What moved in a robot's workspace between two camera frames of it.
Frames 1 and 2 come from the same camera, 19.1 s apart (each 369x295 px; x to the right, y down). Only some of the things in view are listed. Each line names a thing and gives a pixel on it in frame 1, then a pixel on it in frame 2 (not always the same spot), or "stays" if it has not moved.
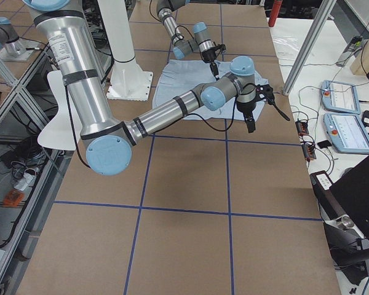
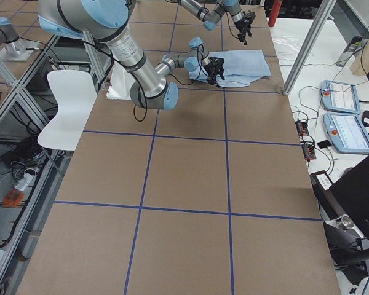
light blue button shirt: x=230 y=111 → x=240 y=67
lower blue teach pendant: x=348 y=133 stays
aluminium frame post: x=323 y=8 stays
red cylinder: x=275 y=8 stays
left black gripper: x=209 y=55 → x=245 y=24
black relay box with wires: x=302 y=128 stays
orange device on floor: x=12 y=198 stays
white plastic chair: x=59 y=133 stays
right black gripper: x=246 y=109 → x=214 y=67
